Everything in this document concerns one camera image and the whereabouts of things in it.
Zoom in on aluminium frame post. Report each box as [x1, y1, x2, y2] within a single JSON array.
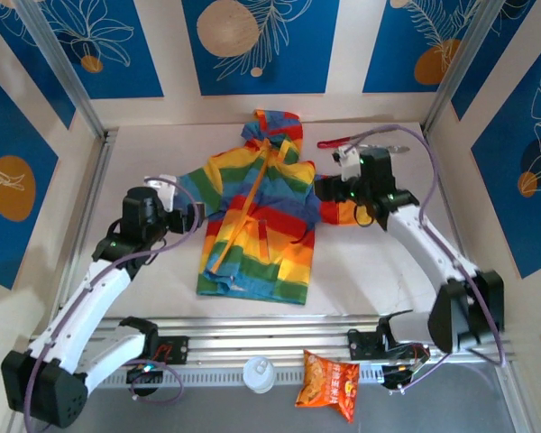
[[15, 0, 109, 139], [424, 0, 513, 134]]

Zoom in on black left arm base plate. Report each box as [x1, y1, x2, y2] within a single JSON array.
[[155, 336, 191, 364]]

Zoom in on rainbow striped hooded jacket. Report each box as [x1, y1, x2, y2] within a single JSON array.
[[176, 109, 375, 307]]

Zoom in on blue floral wall panel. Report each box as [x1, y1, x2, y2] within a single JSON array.
[[181, 0, 342, 97], [0, 62, 60, 290], [40, 0, 166, 100], [0, 0, 78, 131], [450, 0, 538, 122], [471, 29, 541, 281], [362, 0, 479, 95]]

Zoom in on aluminium table side rail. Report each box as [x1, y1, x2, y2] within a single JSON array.
[[423, 130, 488, 326], [51, 130, 116, 326]]

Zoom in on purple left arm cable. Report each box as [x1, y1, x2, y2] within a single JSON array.
[[24, 177, 207, 428]]

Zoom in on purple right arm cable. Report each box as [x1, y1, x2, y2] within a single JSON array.
[[347, 124, 509, 394]]

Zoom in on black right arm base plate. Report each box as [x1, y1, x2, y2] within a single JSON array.
[[347, 328, 429, 362]]

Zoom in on perforated metal cable tray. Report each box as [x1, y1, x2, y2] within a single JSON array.
[[83, 364, 389, 387]]

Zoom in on orange snack chip bag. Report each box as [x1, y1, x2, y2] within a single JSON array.
[[295, 348, 361, 424]]

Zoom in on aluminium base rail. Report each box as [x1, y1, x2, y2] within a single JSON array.
[[87, 315, 518, 364]]

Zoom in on white plastic cup with lid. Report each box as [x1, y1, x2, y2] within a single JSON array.
[[242, 355, 276, 395]]

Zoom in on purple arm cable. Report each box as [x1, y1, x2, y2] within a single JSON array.
[[347, 124, 509, 394], [24, 177, 207, 428]]

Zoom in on metal tongs with red handle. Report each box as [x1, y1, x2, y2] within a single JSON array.
[[316, 130, 410, 154]]

